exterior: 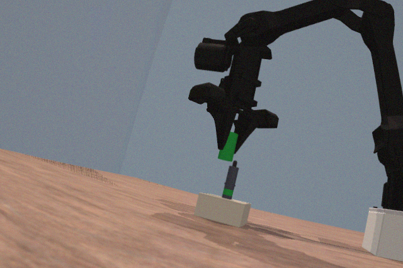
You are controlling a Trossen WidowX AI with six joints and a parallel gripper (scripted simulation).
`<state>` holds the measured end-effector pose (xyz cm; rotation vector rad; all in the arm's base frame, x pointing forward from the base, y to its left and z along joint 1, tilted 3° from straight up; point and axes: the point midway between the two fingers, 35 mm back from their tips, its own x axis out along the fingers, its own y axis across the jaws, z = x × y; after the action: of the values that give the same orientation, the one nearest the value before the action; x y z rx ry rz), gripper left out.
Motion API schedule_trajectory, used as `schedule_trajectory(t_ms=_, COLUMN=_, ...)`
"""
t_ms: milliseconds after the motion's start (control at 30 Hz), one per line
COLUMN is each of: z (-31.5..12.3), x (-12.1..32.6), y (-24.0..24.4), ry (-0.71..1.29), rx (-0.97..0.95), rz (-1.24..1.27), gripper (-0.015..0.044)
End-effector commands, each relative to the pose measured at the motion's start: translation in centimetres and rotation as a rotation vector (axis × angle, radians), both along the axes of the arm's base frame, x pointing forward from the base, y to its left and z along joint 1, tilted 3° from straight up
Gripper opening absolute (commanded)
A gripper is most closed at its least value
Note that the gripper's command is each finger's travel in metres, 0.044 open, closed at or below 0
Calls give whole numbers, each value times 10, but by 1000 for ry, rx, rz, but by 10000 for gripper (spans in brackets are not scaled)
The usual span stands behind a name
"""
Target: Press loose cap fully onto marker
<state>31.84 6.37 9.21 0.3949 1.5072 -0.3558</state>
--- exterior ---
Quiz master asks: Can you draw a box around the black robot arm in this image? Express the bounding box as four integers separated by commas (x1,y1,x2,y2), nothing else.
194,0,403,211

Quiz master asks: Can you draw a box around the green marker cap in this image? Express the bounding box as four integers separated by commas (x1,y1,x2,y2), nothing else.
218,132,238,161

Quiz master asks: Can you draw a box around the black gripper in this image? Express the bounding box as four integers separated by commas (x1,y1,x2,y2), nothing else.
188,69,279,154

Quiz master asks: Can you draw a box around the dark grey marker with green band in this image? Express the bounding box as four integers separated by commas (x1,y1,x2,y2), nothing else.
222,160,239,199

